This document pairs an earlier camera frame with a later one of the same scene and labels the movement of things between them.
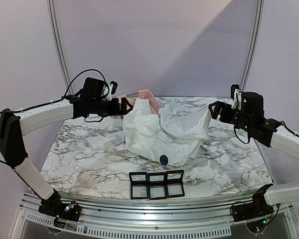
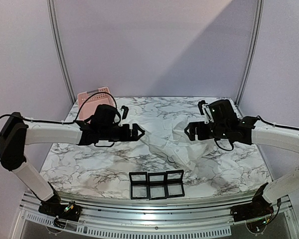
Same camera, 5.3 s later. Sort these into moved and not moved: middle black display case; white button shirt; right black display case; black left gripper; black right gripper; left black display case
Moved: white button shirt; black left gripper; black right gripper
Not moved: right black display case; left black display case; middle black display case
